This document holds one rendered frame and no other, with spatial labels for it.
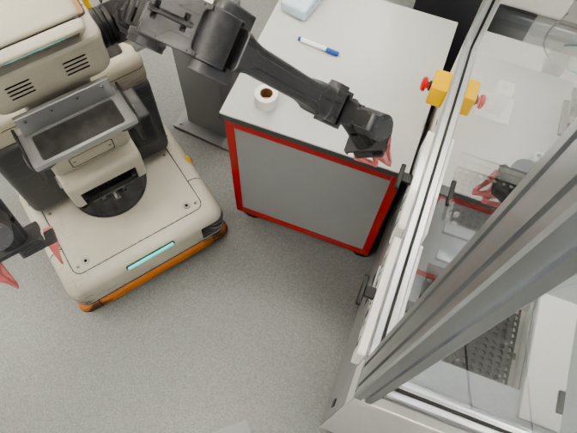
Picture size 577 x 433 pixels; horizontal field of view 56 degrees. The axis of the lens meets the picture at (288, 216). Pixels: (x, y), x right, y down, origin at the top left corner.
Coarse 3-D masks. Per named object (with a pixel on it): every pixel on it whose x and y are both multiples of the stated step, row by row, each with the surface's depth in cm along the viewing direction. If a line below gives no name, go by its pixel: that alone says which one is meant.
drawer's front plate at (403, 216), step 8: (432, 136) 137; (424, 144) 136; (424, 152) 135; (424, 160) 134; (416, 168) 133; (416, 176) 132; (416, 184) 131; (408, 192) 131; (408, 200) 129; (400, 208) 139; (408, 208) 128; (400, 216) 128; (408, 216) 127; (400, 224) 126; (392, 232) 136; (400, 232) 128
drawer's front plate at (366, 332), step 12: (396, 240) 124; (396, 252) 123; (384, 264) 126; (384, 276) 121; (384, 288) 119; (372, 300) 124; (372, 312) 117; (372, 324) 116; (360, 348) 114; (360, 360) 118
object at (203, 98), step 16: (208, 0) 177; (176, 64) 211; (192, 80) 215; (208, 80) 209; (192, 96) 225; (208, 96) 220; (224, 96) 218; (192, 112) 237; (208, 112) 230; (192, 128) 244; (208, 128) 243; (224, 128) 236; (224, 144) 241
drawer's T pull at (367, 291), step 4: (364, 276) 122; (368, 276) 122; (364, 280) 122; (364, 284) 121; (360, 288) 122; (364, 288) 121; (368, 288) 121; (372, 288) 121; (360, 292) 120; (364, 292) 121; (368, 292) 121; (372, 292) 121; (360, 296) 120; (364, 296) 121; (368, 296) 120; (372, 296) 120; (356, 300) 120; (360, 300) 120; (356, 304) 120; (360, 304) 120
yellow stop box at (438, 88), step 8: (440, 72) 148; (448, 72) 148; (440, 80) 147; (448, 80) 147; (432, 88) 146; (440, 88) 145; (432, 96) 148; (440, 96) 147; (432, 104) 151; (440, 104) 150
